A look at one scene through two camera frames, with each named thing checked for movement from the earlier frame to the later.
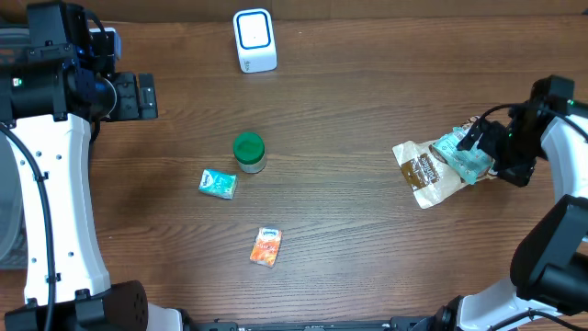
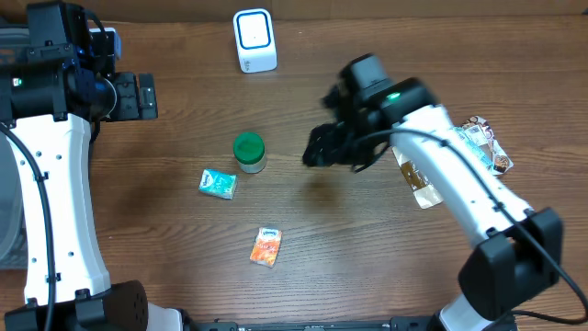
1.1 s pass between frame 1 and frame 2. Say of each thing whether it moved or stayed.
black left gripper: stayed
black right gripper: moved
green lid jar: stayed
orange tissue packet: stayed
